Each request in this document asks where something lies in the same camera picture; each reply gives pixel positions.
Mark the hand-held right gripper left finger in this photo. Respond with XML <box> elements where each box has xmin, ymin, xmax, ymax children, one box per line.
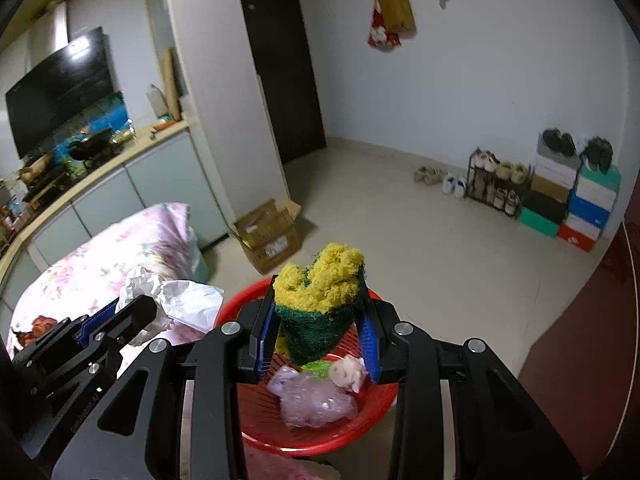
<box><xmin>50</xmin><ymin>275</ymin><xmax>281</xmax><ymax>480</ymax></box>

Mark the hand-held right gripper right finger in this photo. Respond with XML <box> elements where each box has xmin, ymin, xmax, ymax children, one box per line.
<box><xmin>357</xmin><ymin>280</ymin><xmax>583</xmax><ymax>480</ymax></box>

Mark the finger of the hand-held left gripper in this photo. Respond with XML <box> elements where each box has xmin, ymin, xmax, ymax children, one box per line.
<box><xmin>10</xmin><ymin>302</ymin><xmax>121</xmax><ymax>366</ymax></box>
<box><xmin>35</xmin><ymin>294</ymin><xmax>158</xmax><ymax>401</ymax></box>

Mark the cream knotted cloth ball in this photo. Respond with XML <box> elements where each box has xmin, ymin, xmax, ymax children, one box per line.
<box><xmin>327</xmin><ymin>355</ymin><xmax>368</xmax><ymax>393</ymax></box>

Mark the white paper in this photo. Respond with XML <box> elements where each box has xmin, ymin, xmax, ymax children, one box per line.
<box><xmin>119</xmin><ymin>265</ymin><xmax>225</xmax><ymax>335</ymax></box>

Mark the translucent plastic bag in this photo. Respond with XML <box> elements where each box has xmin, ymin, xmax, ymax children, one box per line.
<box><xmin>267</xmin><ymin>364</ymin><xmax>358</xmax><ymax>429</ymax></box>

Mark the yellow green scouring sponge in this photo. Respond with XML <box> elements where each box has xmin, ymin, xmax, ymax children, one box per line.
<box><xmin>272</xmin><ymin>242</ymin><xmax>368</xmax><ymax>366</ymax></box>

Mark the red plastic basket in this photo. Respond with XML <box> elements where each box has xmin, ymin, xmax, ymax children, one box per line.
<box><xmin>214</xmin><ymin>279</ymin><xmax>401</xmax><ymax>456</ymax></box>

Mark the pink floral quilt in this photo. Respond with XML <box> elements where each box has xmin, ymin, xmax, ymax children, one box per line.
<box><xmin>10</xmin><ymin>202</ymin><xmax>201</xmax><ymax>361</ymax></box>

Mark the cardboard box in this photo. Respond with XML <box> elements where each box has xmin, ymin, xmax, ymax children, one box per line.
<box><xmin>229</xmin><ymin>199</ymin><xmax>303</xmax><ymax>276</ymax></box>

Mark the metal spice rack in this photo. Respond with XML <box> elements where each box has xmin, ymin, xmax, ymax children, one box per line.
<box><xmin>0</xmin><ymin>180</ymin><xmax>28</xmax><ymax>248</ymax></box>

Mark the black gas stove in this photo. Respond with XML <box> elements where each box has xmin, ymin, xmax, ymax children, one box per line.
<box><xmin>20</xmin><ymin>145</ymin><xmax>126</xmax><ymax>203</ymax></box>

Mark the brass frying pan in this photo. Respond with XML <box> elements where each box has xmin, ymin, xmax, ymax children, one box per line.
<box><xmin>17</xmin><ymin>152</ymin><xmax>56</xmax><ymax>183</ymax></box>

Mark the black wok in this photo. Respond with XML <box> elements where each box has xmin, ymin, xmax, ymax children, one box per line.
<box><xmin>67</xmin><ymin>127</ymin><xmax>113</xmax><ymax>161</ymax></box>

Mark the black shoe rack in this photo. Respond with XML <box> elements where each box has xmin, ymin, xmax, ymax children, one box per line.
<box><xmin>466</xmin><ymin>149</ymin><xmax>532</xmax><ymax>220</ymax></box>

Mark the blue sea backsplash picture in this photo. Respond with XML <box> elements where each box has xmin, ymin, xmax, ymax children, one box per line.
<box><xmin>50</xmin><ymin>91</ymin><xmax>136</xmax><ymax>161</ymax></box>

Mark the translucent plastic jug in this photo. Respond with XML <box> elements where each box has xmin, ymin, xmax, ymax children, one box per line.
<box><xmin>146</xmin><ymin>84</ymin><xmax>168</xmax><ymax>120</ymax></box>

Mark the row of light shoes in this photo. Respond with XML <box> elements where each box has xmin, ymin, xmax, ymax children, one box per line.
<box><xmin>472</xmin><ymin>152</ymin><xmax>530</xmax><ymax>216</ymax></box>

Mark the brown wooden panel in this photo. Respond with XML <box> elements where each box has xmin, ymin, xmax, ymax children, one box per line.
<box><xmin>517</xmin><ymin>220</ymin><xmax>640</xmax><ymax>461</ymax></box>

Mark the black range hood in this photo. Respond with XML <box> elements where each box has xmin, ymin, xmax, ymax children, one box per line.
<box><xmin>5</xmin><ymin>27</ymin><xmax>116</xmax><ymax>160</ymax></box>

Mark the wooden cutting board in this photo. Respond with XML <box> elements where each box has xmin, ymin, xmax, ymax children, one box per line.
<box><xmin>161</xmin><ymin>47</ymin><xmax>182</xmax><ymax>122</ymax></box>

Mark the stack of shoe boxes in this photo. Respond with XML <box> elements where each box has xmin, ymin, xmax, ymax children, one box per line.
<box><xmin>517</xmin><ymin>132</ymin><xmax>623</xmax><ymax>253</ymax></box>

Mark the dark brown door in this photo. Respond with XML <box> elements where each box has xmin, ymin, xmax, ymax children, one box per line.
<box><xmin>234</xmin><ymin>0</ymin><xmax>328</xmax><ymax>165</ymax></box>

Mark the red printed bag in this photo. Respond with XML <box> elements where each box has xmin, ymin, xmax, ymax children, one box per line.
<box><xmin>367</xmin><ymin>0</ymin><xmax>402</xmax><ymax>53</ymax></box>

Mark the brown paper bag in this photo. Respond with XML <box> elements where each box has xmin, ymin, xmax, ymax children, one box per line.
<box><xmin>375</xmin><ymin>0</ymin><xmax>417</xmax><ymax>38</ymax></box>

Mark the silver hood duct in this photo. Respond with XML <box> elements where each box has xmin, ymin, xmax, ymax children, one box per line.
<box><xmin>27</xmin><ymin>2</ymin><xmax>68</xmax><ymax>56</ymax></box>

